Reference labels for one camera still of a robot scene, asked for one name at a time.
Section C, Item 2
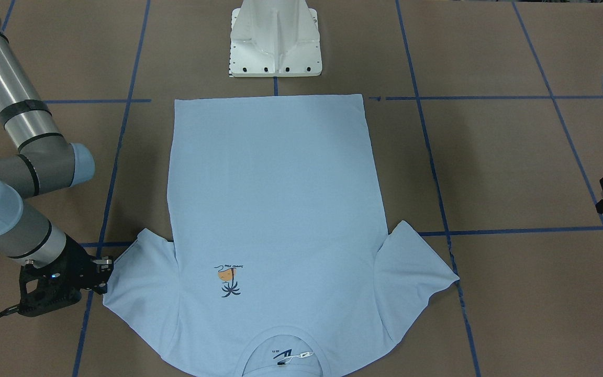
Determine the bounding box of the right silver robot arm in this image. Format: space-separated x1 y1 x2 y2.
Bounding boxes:
0 17 113 294

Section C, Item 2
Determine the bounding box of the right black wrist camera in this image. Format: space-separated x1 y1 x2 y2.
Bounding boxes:
17 264 82 317

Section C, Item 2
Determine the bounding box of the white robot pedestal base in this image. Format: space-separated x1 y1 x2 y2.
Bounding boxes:
228 1 323 78

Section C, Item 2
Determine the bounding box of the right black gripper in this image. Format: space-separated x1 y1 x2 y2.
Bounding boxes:
62 236 114 294

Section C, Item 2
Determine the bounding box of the light blue t-shirt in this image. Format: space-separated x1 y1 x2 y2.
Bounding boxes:
103 94 459 376

